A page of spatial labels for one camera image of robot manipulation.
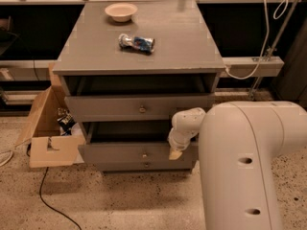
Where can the grey wall rail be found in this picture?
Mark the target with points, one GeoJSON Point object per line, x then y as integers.
{"type": "Point", "coordinates": [38, 70]}

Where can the open cardboard box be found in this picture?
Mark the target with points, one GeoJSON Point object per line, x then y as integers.
{"type": "Point", "coordinates": [49, 147]}

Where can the grey bottom drawer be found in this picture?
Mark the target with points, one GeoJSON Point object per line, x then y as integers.
{"type": "Point", "coordinates": [146, 166]}

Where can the metal diagonal pole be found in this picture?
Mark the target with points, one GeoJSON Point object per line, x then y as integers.
{"type": "Point", "coordinates": [271, 49]}

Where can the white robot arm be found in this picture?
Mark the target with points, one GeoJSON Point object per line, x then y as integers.
{"type": "Point", "coordinates": [237, 143]}

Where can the black snack bag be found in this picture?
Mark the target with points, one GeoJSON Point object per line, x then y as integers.
{"type": "Point", "coordinates": [65, 120]}

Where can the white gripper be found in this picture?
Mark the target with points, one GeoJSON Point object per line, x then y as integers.
{"type": "Point", "coordinates": [177, 141]}

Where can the grey drawer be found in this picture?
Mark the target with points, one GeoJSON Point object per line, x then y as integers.
{"type": "Point", "coordinates": [146, 166]}
{"type": "Point", "coordinates": [127, 142]}
{"type": "Point", "coordinates": [133, 107]}

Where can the white bowl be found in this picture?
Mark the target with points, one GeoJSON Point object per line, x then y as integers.
{"type": "Point", "coordinates": [121, 12]}

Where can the grey top drawer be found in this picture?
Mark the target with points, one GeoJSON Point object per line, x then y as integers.
{"type": "Point", "coordinates": [133, 107]}

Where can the grey drawer cabinet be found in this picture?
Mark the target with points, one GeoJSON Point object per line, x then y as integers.
{"type": "Point", "coordinates": [185, 59]}

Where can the crushed blue soda can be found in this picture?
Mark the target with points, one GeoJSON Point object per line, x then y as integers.
{"type": "Point", "coordinates": [138, 43]}

